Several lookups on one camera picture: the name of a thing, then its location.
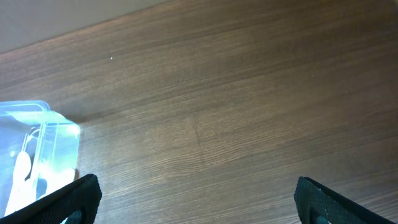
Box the white spoon thin handle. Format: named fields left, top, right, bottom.
left=37, top=168, right=75, bottom=196

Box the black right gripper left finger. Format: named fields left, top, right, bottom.
left=1, top=174, right=102, bottom=224

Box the white spoon wide handle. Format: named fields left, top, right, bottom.
left=4, top=151, right=32, bottom=216

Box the right clear plastic container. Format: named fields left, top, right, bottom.
left=1, top=100, right=81, bottom=217

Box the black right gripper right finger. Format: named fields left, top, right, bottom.
left=294, top=176, right=394, bottom=224

